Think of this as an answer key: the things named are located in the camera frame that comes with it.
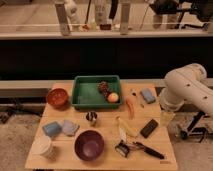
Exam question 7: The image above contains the red yellow apple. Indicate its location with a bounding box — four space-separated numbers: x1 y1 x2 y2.
107 93 119 103

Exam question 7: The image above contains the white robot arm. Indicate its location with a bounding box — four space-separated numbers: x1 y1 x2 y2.
159 63 213 117

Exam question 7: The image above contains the small metal cup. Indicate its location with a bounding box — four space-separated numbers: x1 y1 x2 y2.
86 111 97 126

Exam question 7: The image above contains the white paper cup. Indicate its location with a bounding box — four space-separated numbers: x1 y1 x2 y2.
31 136 54 158

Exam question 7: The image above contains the black remote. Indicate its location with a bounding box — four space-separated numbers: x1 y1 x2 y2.
140 119 158 138

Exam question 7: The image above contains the blue sponge right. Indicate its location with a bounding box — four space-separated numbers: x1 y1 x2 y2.
141 89 156 104

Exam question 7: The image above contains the blue sponge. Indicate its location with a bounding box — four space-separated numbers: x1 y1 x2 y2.
42 122 62 137
141 89 156 104

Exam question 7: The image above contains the yellow banana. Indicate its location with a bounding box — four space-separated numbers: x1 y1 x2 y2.
116 116 137 137

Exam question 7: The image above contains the orange carrot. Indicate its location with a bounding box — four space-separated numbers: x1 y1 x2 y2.
125 99 134 119

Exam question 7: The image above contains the small spoon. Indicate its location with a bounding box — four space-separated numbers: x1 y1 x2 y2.
130 89 144 108

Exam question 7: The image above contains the white knife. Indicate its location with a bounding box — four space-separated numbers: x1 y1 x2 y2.
118 126 127 143

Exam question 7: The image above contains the black binder clip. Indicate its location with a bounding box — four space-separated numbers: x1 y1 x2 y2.
115 140 130 157

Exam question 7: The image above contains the dark grape bunch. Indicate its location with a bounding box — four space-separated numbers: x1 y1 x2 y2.
97 81 110 98

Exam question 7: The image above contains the purple bowl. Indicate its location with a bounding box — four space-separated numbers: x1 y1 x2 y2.
74 130 105 161

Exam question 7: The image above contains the green plastic tray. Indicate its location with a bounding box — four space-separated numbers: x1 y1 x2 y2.
71 75 123 110

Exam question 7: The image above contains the light blue cloth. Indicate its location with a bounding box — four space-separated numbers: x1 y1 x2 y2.
62 120 79 136

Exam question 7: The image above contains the red bowl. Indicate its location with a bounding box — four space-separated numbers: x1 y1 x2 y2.
46 88 68 108

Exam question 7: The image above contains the black handled peeler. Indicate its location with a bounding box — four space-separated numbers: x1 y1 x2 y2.
133 142 165 159

